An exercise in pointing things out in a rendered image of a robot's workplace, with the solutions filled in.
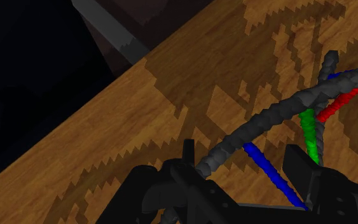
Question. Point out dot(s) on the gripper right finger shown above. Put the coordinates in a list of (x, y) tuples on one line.
[(333, 192)]

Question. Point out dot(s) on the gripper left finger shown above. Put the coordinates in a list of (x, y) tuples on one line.
[(154, 192)]

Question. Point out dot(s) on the wooden table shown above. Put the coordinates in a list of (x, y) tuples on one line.
[(154, 111)]

